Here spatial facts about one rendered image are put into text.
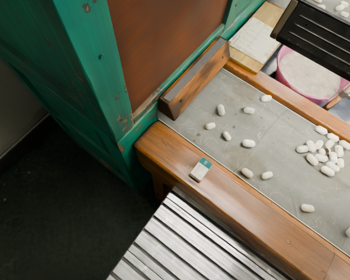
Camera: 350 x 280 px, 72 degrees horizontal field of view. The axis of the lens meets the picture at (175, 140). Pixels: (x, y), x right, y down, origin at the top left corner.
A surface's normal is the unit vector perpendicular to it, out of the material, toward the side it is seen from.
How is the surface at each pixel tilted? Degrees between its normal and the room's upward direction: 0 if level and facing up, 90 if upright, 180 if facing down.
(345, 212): 0
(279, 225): 0
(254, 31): 0
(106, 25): 90
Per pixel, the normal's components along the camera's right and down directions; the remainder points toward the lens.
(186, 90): 0.75, 0.38
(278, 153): 0.05, -0.39
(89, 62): 0.79, 0.58
